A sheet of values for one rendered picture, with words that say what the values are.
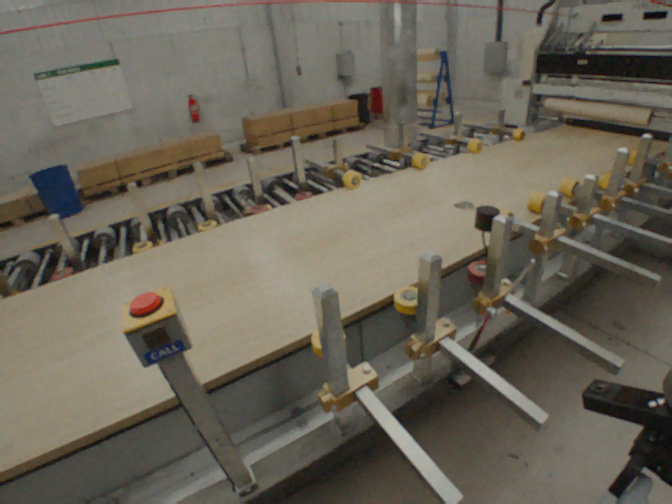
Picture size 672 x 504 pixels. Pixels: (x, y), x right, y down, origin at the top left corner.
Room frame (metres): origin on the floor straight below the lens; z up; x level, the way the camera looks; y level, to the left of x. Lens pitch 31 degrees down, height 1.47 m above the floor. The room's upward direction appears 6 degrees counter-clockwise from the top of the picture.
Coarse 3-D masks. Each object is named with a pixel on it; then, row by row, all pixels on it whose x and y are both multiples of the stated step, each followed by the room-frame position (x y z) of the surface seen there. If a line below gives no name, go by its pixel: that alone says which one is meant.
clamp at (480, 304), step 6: (504, 288) 0.71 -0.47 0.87; (480, 294) 0.70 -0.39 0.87; (504, 294) 0.68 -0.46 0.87; (510, 294) 0.70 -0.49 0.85; (474, 300) 0.69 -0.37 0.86; (480, 300) 0.67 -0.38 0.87; (486, 300) 0.67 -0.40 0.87; (492, 300) 0.66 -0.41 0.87; (498, 300) 0.67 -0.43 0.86; (474, 306) 0.68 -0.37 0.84; (480, 306) 0.67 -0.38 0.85; (486, 306) 0.66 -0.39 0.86; (492, 306) 0.66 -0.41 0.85; (480, 312) 0.66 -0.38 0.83
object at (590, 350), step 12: (480, 288) 0.75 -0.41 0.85; (504, 300) 0.67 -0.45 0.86; (516, 300) 0.66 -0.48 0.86; (516, 312) 0.64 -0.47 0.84; (528, 312) 0.61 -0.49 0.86; (540, 312) 0.60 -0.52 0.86; (540, 324) 0.57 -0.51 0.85; (552, 324) 0.55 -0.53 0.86; (552, 336) 0.54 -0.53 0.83; (564, 336) 0.51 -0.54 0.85; (576, 336) 0.50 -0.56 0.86; (576, 348) 0.48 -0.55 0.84; (588, 348) 0.46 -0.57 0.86; (600, 348) 0.45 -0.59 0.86; (600, 360) 0.43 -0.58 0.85; (612, 360) 0.42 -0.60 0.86; (624, 360) 0.41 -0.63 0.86; (612, 372) 0.40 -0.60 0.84
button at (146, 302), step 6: (144, 294) 0.35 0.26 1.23; (150, 294) 0.35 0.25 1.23; (156, 294) 0.35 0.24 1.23; (132, 300) 0.34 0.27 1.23; (138, 300) 0.34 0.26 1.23; (144, 300) 0.34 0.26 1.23; (150, 300) 0.33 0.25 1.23; (156, 300) 0.34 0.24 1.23; (132, 306) 0.33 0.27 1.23; (138, 306) 0.32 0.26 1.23; (144, 306) 0.32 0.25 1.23; (150, 306) 0.33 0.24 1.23; (156, 306) 0.33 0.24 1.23; (132, 312) 0.32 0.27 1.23; (138, 312) 0.32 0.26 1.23; (144, 312) 0.32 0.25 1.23
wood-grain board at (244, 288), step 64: (384, 192) 1.45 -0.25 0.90; (448, 192) 1.38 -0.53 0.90; (512, 192) 1.31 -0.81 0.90; (128, 256) 1.11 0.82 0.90; (192, 256) 1.04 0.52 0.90; (256, 256) 0.99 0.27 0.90; (320, 256) 0.95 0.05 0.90; (384, 256) 0.90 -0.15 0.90; (448, 256) 0.86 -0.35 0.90; (0, 320) 0.76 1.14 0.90; (64, 320) 0.73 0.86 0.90; (192, 320) 0.68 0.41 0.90; (256, 320) 0.66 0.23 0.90; (0, 384) 0.49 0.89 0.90; (64, 384) 0.48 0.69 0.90; (128, 384) 0.48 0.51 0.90; (0, 448) 0.32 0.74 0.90; (64, 448) 0.33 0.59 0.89
